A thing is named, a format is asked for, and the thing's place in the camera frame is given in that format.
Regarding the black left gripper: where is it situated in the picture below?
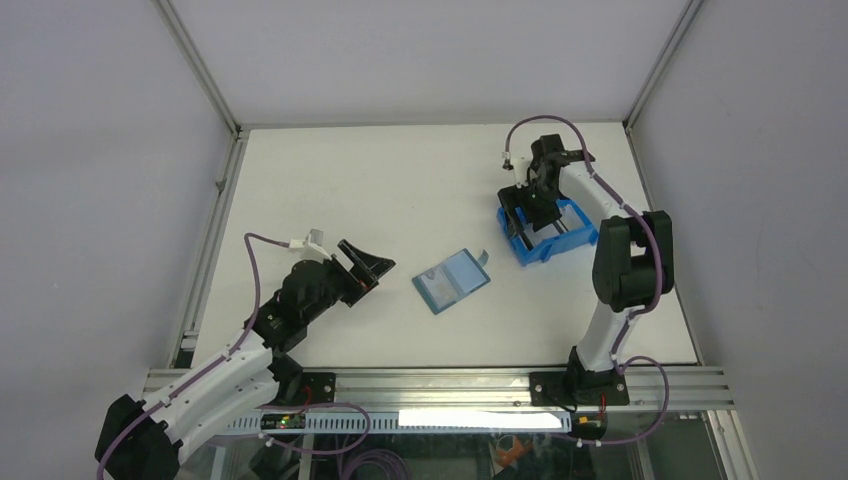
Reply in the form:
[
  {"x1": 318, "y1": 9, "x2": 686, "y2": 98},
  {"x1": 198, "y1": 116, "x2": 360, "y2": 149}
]
[{"x1": 302, "y1": 240, "x2": 392, "y2": 323}]

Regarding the white magnetic stripe card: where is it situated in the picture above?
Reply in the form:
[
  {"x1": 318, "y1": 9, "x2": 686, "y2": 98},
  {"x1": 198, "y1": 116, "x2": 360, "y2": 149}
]
[{"x1": 422, "y1": 270, "x2": 457, "y2": 309}]

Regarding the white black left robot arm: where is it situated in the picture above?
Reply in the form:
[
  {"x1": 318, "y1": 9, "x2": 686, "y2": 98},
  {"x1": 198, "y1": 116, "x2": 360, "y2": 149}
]
[{"x1": 94, "y1": 238, "x2": 396, "y2": 479}]

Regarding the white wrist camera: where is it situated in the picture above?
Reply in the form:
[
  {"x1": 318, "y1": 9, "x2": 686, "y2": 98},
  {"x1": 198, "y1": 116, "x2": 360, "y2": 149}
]
[
  {"x1": 288, "y1": 229, "x2": 332, "y2": 262},
  {"x1": 502, "y1": 151, "x2": 532, "y2": 189}
]

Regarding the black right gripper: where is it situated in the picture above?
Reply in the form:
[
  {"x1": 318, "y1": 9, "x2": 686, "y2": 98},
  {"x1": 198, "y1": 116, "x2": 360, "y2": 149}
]
[{"x1": 497, "y1": 179, "x2": 563, "y2": 240}]

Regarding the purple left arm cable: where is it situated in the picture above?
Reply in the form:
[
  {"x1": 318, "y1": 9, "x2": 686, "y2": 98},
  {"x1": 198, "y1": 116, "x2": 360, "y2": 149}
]
[{"x1": 96, "y1": 232, "x2": 374, "y2": 480}]

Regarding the aluminium front frame rail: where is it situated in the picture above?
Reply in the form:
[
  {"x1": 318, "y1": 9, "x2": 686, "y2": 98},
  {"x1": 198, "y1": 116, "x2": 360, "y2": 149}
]
[{"x1": 137, "y1": 367, "x2": 735, "y2": 414}]

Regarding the coiled purple cable below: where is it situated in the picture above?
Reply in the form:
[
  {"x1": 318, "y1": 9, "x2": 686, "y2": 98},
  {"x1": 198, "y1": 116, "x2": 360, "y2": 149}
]
[{"x1": 337, "y1": 449, "x2": 412, "y2": 480}]

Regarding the orange object under table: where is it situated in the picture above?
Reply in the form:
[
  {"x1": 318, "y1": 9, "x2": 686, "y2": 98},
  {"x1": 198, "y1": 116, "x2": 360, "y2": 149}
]
[{"x1": 490, "y1": 435, "x2": 533, "y2": 469}]

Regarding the teal leather card holder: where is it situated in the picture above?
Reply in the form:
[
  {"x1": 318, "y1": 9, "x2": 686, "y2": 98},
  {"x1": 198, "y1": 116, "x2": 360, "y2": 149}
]
[{"x1": 411, "y1": 249, "x2": 491, "y2": 315}]

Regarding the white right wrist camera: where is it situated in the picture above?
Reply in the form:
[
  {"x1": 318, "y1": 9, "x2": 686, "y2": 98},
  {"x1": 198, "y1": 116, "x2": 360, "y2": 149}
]
[{"x1": 502, "y1": 151, "x2": 532, "y2": 189}]

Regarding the aluminium frame post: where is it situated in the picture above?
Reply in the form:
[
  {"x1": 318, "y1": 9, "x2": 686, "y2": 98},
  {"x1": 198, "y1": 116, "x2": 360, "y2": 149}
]
[
  {"x1": 152, "y1": 0, "x2": 241, "y2": 136},
  {"x1": 622, "y1": 0, "x2": 706, "y2": 135}
]

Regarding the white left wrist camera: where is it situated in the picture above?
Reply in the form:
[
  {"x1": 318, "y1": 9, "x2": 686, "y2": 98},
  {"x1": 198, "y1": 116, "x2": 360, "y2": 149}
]
[{"x1": 288, "y1": 229, "x2": 332, "y2": 262}]

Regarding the aluminium left frame post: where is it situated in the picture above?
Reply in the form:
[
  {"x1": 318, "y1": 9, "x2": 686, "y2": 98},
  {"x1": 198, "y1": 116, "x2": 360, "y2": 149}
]
[{"x1": 152, "y1": 0, "x2": 241, "y2": 136}]

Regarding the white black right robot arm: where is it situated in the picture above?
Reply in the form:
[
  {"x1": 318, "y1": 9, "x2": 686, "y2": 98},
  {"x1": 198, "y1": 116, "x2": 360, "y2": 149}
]
[{"x1": 497, "y1": 134, "x2": 674, "y2": 405}]

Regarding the small green circuit board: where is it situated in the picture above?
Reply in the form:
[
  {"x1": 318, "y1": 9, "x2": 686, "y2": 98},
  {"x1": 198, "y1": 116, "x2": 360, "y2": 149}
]
[{"x1": 260, "y1": 413, "x2": 306, "y2": 430}]

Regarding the blue plastic bin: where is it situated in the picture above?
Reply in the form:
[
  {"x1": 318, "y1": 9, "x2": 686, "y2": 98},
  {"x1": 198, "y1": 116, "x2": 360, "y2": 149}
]
[{"x1": 497, "y1": 200, "x2": 598, "y2": 267}]

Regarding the white slotted cable duct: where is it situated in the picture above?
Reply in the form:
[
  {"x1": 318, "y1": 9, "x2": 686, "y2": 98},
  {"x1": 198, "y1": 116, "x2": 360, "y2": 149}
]
[{"x1": 221, "y1": 409, "x2": 572, "y2": 437}]

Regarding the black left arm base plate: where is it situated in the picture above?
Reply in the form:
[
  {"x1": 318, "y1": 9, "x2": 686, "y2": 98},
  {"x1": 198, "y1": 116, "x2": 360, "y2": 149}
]
[{"x1": 268, "y1": 371, "x2": 337, "y2": 407}]

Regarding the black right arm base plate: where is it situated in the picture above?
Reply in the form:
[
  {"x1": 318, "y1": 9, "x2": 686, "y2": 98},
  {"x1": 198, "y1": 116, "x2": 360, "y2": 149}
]
[{"x1": 528, "y1": 370, "x2": 630, "y2": 408}]

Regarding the aluminium right frame post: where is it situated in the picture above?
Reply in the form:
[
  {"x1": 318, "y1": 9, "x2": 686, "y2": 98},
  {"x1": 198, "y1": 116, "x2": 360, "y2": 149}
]
[{"x1": 622, "y1": 0, "x2": 706, "y2": 135}]

